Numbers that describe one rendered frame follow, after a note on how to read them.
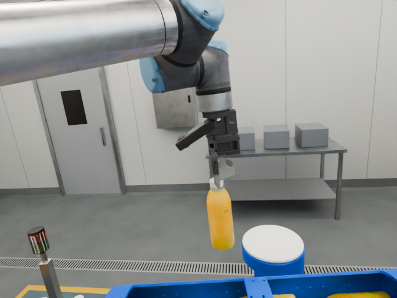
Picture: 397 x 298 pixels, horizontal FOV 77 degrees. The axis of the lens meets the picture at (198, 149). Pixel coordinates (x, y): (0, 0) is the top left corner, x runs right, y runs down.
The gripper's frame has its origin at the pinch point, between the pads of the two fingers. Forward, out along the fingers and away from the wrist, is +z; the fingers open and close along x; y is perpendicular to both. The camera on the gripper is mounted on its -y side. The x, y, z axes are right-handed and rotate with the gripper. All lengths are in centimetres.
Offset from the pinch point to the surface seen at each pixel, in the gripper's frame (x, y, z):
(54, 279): 23, -77, 49
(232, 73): 313, 41, -22
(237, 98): 311, 44, 15
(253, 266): 26, 12, 55
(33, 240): 21, -78, 27
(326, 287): 1, 32, 43
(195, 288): 0.5, -11.1, 38.1
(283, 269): 22, 24, 54
